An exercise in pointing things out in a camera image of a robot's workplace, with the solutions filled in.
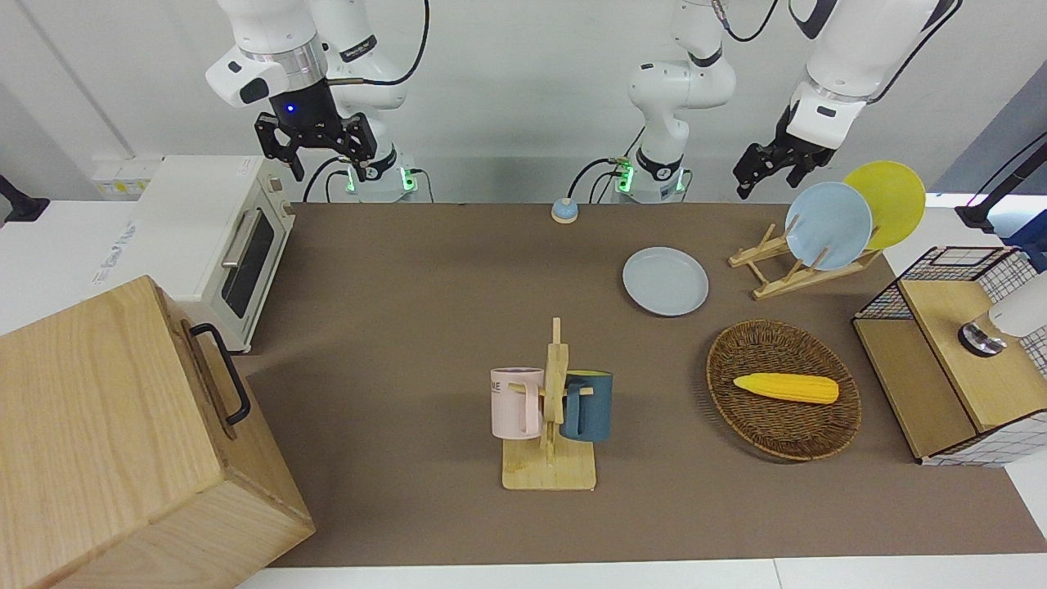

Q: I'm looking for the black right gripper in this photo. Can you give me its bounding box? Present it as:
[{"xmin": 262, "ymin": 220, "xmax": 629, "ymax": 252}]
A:
[{"xmin": 254, "ymin": 75, "xmax": 378, "ymax": 183}]

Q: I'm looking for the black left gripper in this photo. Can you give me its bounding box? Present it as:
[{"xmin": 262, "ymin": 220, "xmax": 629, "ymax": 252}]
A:
[{"xmin": 733, "ymin": 102, "xmax": 837, "ymax": 200}]

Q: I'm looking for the gray plate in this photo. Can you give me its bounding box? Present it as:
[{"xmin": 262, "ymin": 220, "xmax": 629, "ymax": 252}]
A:
[{"xmin": 622, "ymin": 246, "xmax": 710, "ymax": 317}]

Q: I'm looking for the light blue plate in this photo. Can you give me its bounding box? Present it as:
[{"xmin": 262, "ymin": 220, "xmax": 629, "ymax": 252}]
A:
[{"xmin": 785, "ymin": 182, "xmax": 874, "ymax": 272}]

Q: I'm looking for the wooden plate rack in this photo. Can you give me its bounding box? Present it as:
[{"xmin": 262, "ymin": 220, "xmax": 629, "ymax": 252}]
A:
[{"xmin": 728, "ymin": 225, "xmax": 884, "ymax": 301}]

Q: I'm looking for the yellow plate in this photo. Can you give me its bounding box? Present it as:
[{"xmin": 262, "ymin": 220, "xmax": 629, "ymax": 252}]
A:
[{"xmin": 843, "ymin": 160, "xmax": 927, "ymax": 251}]

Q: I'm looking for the white toaster oven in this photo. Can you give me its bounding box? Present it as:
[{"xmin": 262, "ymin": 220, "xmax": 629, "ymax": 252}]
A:
[{"xmin": 123, "ymin": 155, "xmax": 297, "ymax": 354}]

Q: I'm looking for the yellow corn cob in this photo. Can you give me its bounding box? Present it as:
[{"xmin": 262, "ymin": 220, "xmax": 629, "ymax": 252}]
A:
[{"xmin": 733, "ymin": 373, "xmax": 840, "ymax": 405}]

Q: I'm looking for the brown wicker basket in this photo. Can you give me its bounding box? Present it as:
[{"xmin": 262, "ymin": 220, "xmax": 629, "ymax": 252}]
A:
[{"xmin": 706, "ymin": 319, "xmax": 863, "ymax": 461}]

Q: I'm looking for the dark blue mug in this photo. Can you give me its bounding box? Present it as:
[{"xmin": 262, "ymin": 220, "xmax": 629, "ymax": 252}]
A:
[{"xmin": 560, "ymin": 371, "xmax": 614, "ymax": 443}]

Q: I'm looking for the pink mug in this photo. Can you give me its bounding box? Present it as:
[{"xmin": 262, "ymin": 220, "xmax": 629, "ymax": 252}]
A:
[{"xmin": 489, "ymin": 367, "xmax": 546, "ymax": 440}]

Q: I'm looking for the wooden mug holder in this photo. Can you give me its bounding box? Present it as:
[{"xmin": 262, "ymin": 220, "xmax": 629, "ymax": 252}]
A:
[{"xmin": 501, "ymin": 317, "xmax": 598, "ymax": 492}]

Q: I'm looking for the black right arm base cable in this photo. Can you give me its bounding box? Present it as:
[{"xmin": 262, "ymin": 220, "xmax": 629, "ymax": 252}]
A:
[{"xmin": 303, "ymin": 155, "xmax": 354, "ymax": 204}]

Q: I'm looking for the black arm base cable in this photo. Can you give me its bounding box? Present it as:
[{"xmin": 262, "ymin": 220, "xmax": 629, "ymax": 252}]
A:
[
  {"xmin": 303, "ymin": 155, "xmax": 354, "ymax": 204},
  {"xmin": 568, "ymin": 158, "xmax": 631, "ymax": 205}
]

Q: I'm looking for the black right arm wrist cable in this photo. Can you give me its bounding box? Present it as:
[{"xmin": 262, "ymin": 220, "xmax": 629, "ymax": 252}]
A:
[{"xmin": 327, "ymin": 0, "xmax": 432, "ymax": 87}]

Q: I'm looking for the black left arm upper cable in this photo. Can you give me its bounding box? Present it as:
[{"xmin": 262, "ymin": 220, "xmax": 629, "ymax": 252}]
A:
[{"xmin": 710, "ymin": 0, "xmax": 780, "ymax": 43}]

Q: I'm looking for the black left forearm cable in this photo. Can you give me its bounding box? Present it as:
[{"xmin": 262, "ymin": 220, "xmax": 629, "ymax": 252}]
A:
[{"xmin": 867, "ymin": 0, "xmax": 959, "ymax": 105}]

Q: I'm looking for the black left arm base cable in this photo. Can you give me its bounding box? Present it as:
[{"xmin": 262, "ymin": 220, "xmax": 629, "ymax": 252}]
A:
[{"xmin": 568, "ymin": 158, "xmax": 631, "ymax": 205}]

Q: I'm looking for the white wall socket strip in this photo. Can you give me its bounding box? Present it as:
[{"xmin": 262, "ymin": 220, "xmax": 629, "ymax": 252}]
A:
[{"xmin": 92, "ymin": 160, "xmax": 161, "ymax": 198}]

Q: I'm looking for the black camera stand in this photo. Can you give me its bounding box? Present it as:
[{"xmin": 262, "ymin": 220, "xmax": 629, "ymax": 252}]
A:
[
  {"xmin": 955, "ymin": 135, "xmax": 1047, "ymax": 232},
  {"xmin": 0, "ymin": 174, "xmax": 50, "ymax": 227}
]

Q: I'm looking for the wire grid wooden shelf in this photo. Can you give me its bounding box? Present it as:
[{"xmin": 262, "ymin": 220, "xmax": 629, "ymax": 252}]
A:
[{"xmin": 851, "ymin": 245, "xmax": 1047, "ymax": 469}]

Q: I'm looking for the wooden box with black handle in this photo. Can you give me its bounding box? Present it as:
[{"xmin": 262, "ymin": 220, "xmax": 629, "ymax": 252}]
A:
[{"xmin": 0, "ymin": 276, "xmax": 316, "ymax": 589}]

